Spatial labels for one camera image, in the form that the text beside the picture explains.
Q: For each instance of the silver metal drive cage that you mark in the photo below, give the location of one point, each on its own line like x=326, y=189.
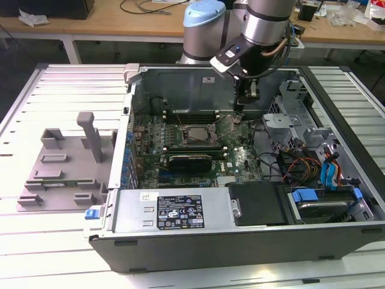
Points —
x=282, y=120

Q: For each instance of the CPU socket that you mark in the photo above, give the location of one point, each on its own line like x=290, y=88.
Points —
x=181, y=136

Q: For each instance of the small black adapter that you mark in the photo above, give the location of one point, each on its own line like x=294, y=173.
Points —
x=299, y=29

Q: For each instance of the blue case latch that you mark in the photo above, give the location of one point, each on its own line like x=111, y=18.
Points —
x=91, y=214

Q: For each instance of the black plastic shroud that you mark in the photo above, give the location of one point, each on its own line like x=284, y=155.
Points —
x=255, y=204

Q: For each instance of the large black box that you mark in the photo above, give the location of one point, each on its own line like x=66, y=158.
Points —
x=45, y=7

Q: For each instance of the green motherboard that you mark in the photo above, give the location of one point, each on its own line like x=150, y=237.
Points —
x=156, y=135

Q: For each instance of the crumpled white paper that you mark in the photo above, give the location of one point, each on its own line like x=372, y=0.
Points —
x=33, y=19

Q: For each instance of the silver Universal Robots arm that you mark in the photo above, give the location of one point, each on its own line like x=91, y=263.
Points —
x=264, y=27

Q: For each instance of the black open PC case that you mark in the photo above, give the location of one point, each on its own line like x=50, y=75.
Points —
x=210, y=250

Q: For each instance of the grey parts rack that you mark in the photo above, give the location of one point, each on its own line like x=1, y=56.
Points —
x=75, y=192

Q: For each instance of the black RAM slot bank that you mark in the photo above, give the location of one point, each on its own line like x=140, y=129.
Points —
x=195, y=149
x=195, y=118

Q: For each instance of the black graphics card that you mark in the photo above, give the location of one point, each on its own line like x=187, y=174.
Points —
x=189, y=164

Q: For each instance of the silver CPU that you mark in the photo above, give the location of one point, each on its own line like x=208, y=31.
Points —
x=197, y=134

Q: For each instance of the wooden desk white frame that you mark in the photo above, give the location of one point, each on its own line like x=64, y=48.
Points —
x=90, y=27

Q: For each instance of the clear plastic bags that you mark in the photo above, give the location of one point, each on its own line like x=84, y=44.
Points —
x=346, y=15

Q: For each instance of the green RAM stick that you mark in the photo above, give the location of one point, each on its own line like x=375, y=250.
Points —
x=72, y=182

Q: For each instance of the red white package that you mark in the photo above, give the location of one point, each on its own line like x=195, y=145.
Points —
x=374, y=12

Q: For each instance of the hard disk in blue carrier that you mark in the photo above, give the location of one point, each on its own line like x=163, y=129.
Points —
x=322, y=210

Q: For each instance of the silver power supply unit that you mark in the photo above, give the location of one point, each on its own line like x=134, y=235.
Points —
x=135, y=210

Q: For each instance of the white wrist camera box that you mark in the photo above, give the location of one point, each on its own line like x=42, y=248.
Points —
x=222, y=57

